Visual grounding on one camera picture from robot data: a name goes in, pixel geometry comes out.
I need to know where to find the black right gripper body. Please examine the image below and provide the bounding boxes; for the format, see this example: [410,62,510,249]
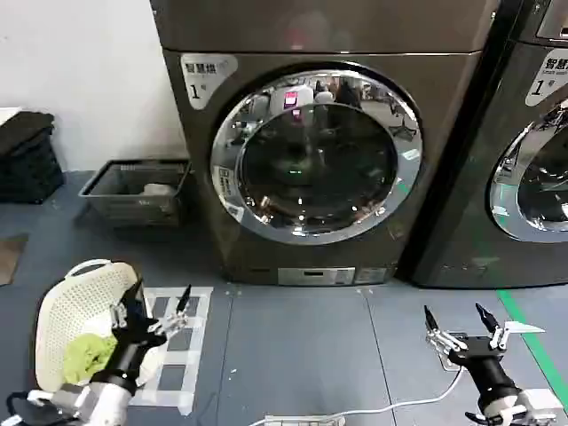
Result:
[447,335,522,403]

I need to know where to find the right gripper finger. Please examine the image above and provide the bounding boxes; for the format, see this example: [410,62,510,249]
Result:
[476,303,509,352]
[423,304,465,353]

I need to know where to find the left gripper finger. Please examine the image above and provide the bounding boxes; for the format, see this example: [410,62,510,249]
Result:
[109,277,145,330]
[147,284,193,336]

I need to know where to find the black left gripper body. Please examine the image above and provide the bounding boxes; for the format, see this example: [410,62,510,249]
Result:
[95,316,168,394]

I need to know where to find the green cloth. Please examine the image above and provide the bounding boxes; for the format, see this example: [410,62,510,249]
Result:
[63,333,119,385]

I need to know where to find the green floor tape line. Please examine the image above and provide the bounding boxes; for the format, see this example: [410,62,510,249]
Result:
[496,288,568,392]

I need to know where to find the white perforated laundry basket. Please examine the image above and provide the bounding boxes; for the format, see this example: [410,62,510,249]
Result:
[34,259,161,394]

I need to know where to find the grey dryer with sticker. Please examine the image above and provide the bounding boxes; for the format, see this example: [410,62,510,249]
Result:
[394,0,568,289]

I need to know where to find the grey mesh floor basket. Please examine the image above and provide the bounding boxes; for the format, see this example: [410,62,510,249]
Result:
[78,158,193,227]

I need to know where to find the white item in grey basket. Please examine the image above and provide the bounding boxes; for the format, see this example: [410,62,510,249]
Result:
[142,182,177,197]

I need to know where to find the brown floor mat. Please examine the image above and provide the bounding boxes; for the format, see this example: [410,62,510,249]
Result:
[0,233,30,288]

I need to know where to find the round chrome dryer door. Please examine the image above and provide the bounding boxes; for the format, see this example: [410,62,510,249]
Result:
[489,97,568,243]

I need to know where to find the white power strip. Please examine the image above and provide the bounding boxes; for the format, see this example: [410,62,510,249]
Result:
[264,414,347,426]

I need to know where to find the black stacked crates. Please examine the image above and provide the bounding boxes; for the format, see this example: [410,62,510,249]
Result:
[0,113,66,205]

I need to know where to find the round glass dryer door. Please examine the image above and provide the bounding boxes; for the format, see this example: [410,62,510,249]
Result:
[209,61,423,246]

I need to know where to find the grey dryer with control panel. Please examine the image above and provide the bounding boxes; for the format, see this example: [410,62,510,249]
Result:
[149,0,527,288]

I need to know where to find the white power cable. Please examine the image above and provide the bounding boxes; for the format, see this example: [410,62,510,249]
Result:
[339,354,465,421]

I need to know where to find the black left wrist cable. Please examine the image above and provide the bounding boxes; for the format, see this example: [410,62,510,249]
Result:
[0,389,59,426]

